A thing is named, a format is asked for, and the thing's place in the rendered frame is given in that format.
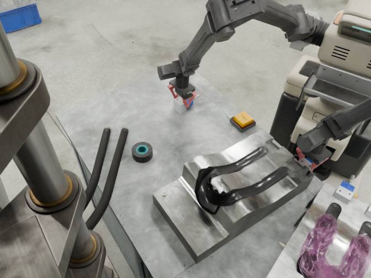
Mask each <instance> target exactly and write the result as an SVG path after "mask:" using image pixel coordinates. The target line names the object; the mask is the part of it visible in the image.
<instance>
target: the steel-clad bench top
mask: <svg viewBox="0 0 371 278"><path fill-rule="evenodd" d="M173 79H175V78H170V79H165V80H162V81H161V80H160V79H159V76H158V74H154V75H153V76H150V77H147V78H144V79H142V80H139V81H137V82H134V83H131V84H128V85H125V86H123V87H121V88H118V89H115V90H112V91H110V92H107V93H104V94H102V95H99V96H97V97H94V98H92V99H88V100H86V101H83V102H81V103H78V104H75V105H73V106H70V107H68V108H65V109H62V110H59V111H57V112H55V115H56V116H57V118H58V120H59V121H60V123H61V125H62V126H63V128H64V129H65V131H66V133H67V134H68V136H69V138H70V140H71V141H72V143H73V145H74V146H75V148H76V150H77V152H78V153H79V155H80V156H81V158H82V160H83V161H84V163H85V165H86V166H87V168H88V170H89V171H90V173H91V174H92V171H93V167H94V163H95V160H96V156H97V152H98V148H99V144H100V141H101V138H102V134H103V130H104V128H105V127H110V128H111V132H110V136H109V141H108V145H107V150H106V153H105V157H104V162H103V166H102V171H101V174H100V178H99V182H98V186H99V188H100V190H101V192H102V193H103V190H104V187H105V183H106V180H107V177H108V173H109V169H110V166H111V163H112V160H113V156H114V153H115V149H116V146H117V143H118V139H119V136H120V132H121V129H122V128H123V127H127V128H128V129H129V132H128V136H127V138H126V142H125V147H124V150H123V155H122V158H121V162H120V166H119V170H118V174H117V177H116V181H115V185H114V189H113V193H112V196H111V199H110V202H109V205H110V206H111V208H112V210H113V211H114V213H115V215H116V217H117V218H118V220H119V222H120V223H121V225H122V227H123V228H124V230H125V231H126V233H127V235H128V237H129V238H130V240H131V242H132V243H133V245H134V247H135V248H136V250H137V252H138V253H139V255H140V256H141V258H142V260H143V262H144V263H145V265H146V267H147V268H148V270H149V272H150V273H151V275H152V277H153V278H266V277H267V275H268V274H269V272H270V270H271V269H272V267H273V265H274V264H275V262H276V261H277V259H278V258H279V256H280V254H281V253H282V251H283V249H284V248H282V246H281V245H279V242H280V241H281V242H283V243H286V244H287V243H288V242H289V240H290V238H291V236H292V235H293V233H294V232H295V230H296V228H297V226H298V225H299V223H300V222H301V221H300V222H299V223H298V224H297V225H296V226H294V225H295V224H296V222H297V220H298V219H299V218H300V217H301V216H302V215H303V214H304V213H305V212H307V210H308V209H309V207H310V205H311V204H310V205H309V206H308V207H307V205H308V203H309V202H310V201H311V200H312V198H313V197H314V196H315V195H316V194H318V193H319V191H320V189H321V188H322V186H323V184H324V183H323V182H322V181H321V180H320V179H318V178H317V177H316V176H315V175H314V177H313V179H312V181H311V183H310V185H309V186H308V188H307V189H306V190H304V191H303V192H301V193H300V194H299V195H297V196H296V197H294V198H293V199H291V200H290V201H288V202H287V203H285V204H284V205H283V206H281V207H280V208H278V209H276V210H275V211H273V212H272V213H271V214H269V215H268V216H266V217H265V218H263V219H262V220H260V221H259V222H257V223H256V224H254V225H253V226H252V227H250V228H249V229H247V230H246V231H244V232H243V233H241V234H240V235H239V236H237V237H236V238H234V239H233V240H231V241H229V242H228V243H227V244H225V245H224V246H222V247H221V248H219V249H218V250H217V251H215V252H213V253H212V254H210V255H209V256H208V257H206V258H205V259H203V260H202V261H200V262H199V263H197V264H196V263H195V261H194V260H193V259H192V257H191V256H190V254H189V253H188V252H187V250H186V248H185V247H184V246H183V244H182V243H181V241H180V240H179V239H178V237H177V236H176V234H175V233H174V232H173V230H172V228H171V227H170V226H169V224H168V223H167V221H166V220H165V219H164V217H163V216H162V215H161V213H160V212H159V210H158V209H157V207H156V206H155V204H154V203H153V197H152V193H154V192H155V191H157V190H159V189H161V188H162V187H164V186H166V185H168V184H170V183H172V182H174V181H175V180H177V179H179V178H180V177H181V176H182V173H183V167H184V164H185V163H186V162H188V161H189V160H191V159H193V158H195V157H197V156H201V155H204V154H213V153H219V152H222V151H224V150H226V149H228V148H230V147H231V146H233V145H235V144H237V143H239V142H240V141H242V140H244V139H245V138H246V137H248V136H250V135H252V134H254V133H256V132H258V131H260V130H261V128H260V127H259V126H258V125H257V124H256V125H255V126H253V127H251V128H250V129H248V130H246V131H244V132H240V131H239V130H238V129H237V128H236V127H235V126H234V125H233V124H232V123H231V122H230V118H232V117H234V116H235V115H237V114H239V113H241V112H242V111H241V110H240V109H239V108H238V107H236V106H235V105H234V104H233V103H232V102H230V101H229V100H228V98H226V97H225V96H224V95H223V94H221V93H220V92H219V91H218V90H217V89H216V88H215V87H214V86H212V85H211V84H210V83H209V82H208V81H207V80H206V79H205V78H203V77H202V76H201V75H200V74H199V73H198V72H197V71H195V74H194V75H192V76H189V82H190V84H192V85H193V86H195V91H194V92H196V93H197V95H198V94H200V97H198V98H196V99H194V100H193V105H192V106H190V107H188V108H187V111H186V112H184V113H182V114H179V113H178V112H176V111H175V110H174V108H173V100H174V96H173V95H172V93H171V92H170V90H169V89H168V87H167V85H169V81H171V80H173ZM190 93H192V92H190ZM138 142H147V143H149V144H150V145H151V146H152V150H153V157H152V159H151V160H150V161H148V162H146V163H138V162H136V161H135V160H134V159H133V155H132V151H131V150H132V147H133V145H135V144H136V143H138ZM306 207H307V208H306Z"/></svg>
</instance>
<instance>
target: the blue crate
mask: <svg viewBox="0 0 371 278"><path fill-rule="evenodd" d="M0 21H1V23H2V25H3V28H4V31H5V32H6V34H7V33H10V32H13V31H16V30H19V29H23V28H26V27H29V26H32V25H35V24H39V23H41V22H42V21H41V18H40V15H39V12H38V9H37V6H36V3H33V4H30V5H27V6H23V7H20V8H16V9H12V10H8V11H6V12H2V13H0Z"/></svg>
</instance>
